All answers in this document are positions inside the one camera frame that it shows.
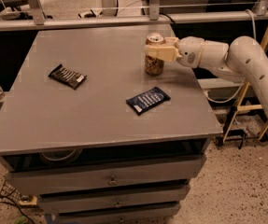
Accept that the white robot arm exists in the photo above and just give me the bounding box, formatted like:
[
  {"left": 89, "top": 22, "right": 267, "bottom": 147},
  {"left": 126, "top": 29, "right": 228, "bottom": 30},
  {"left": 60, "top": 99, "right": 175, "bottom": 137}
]
[{"left": 145, "top": 36, "right": 268, "bottom": 118}]

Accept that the grey drawer cabinet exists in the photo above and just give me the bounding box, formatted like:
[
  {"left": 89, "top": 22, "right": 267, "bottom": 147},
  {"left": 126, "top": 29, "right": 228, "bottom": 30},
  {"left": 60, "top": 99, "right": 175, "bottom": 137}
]
[{"left": 0, "top": 137, "right": 210, "bottom": 224}]

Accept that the black snack bar wrapper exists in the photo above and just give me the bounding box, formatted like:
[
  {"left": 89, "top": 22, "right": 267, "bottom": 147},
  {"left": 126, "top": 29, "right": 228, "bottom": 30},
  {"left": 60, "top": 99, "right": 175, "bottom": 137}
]
[{"left": 49, "top": 64, "right": 87, "bottom": 90}]

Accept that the orange soda can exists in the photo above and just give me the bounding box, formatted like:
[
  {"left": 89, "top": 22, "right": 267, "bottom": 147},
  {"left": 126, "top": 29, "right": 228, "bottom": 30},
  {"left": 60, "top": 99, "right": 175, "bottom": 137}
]
[{"left": 145, "top": 33, "right": 164, "bottom": 76}]

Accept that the blue snack bar wrapper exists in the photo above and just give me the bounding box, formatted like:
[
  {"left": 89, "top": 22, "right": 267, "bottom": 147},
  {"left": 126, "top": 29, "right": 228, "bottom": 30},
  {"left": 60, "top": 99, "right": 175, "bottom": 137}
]
[{"left": 126, "top": 87, "right": 171, "bottom": 115}]

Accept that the metal guard rail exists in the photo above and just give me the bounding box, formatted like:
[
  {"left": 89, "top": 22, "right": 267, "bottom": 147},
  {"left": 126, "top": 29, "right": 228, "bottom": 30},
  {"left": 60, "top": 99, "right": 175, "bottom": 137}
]
[{"left": 0, "top": 10, "right": 268, "bottom": 33}]

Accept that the white cable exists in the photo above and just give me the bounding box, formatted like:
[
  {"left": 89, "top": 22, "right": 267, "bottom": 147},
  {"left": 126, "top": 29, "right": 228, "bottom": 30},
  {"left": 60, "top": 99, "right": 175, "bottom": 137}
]
[{"left": 206, "top": 8, "right": 258, "bottom": 105}]

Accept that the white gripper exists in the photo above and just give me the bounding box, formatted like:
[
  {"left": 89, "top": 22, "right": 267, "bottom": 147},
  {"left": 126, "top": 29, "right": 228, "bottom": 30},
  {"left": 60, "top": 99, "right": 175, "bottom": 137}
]
[{"left": 144, "top": 36, "right": 205, "bottom": 68}]

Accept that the black floor cable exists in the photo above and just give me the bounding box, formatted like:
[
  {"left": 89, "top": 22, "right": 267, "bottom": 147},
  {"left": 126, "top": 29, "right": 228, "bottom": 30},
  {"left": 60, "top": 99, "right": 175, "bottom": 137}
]
[{"left": 0, "top": 179, "right": 36, "bottom": 224}]

